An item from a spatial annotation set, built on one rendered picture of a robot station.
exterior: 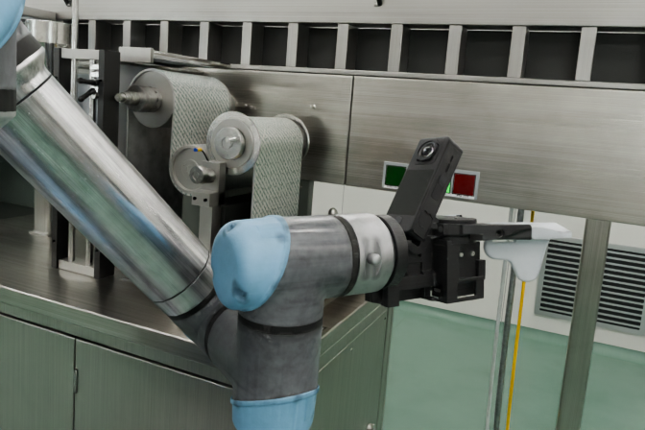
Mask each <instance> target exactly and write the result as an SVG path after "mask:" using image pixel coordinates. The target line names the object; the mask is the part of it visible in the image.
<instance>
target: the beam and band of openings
mask: <svg viewBox="0 0 645 430"><path fill-rule="evenodd" d="M68 1H69V3H71V7H67V6H66V5H65V3H64V1H63V0H26V2H25V6H28V7H33V8H37V9H42V10H46V11H50V12H55V13H56V21H55V22H61V23H67V24H72V0H68ZM374 2H376V0H79V27H78V49H86V50H99V49H103V50H109V51H116V52H119V47H137V48H154V50H156V51H161V52H166V53H172V54H177V55H183V56H187V57H193V58H199V59H204V60H214V61H219V62H224V63H229V64H230V68H229V69H236V70H254V71H273V72H291V73H309V74H327V75H346V76H363V77H381V78H399V79H418V80H436V81H454V82H473V83H491V84H526V85H544V86H562V87H580V88H599V89H617V90H635V91H645V34H633V33H645V0H382V3H383V4H382V6H380V7H375V6H374ZM80 23H86V24H80ZM183 25H200V26H183ZM238 26H243V27H238ZM310 27H315V28H310ZM359 28H372V29H359ZM411 29H430V30H411ZM468 30H486V31H468ZM530 31H544V32H530ZM576 32H581V33H576ZM597 32H602V33H597Z"/></svg>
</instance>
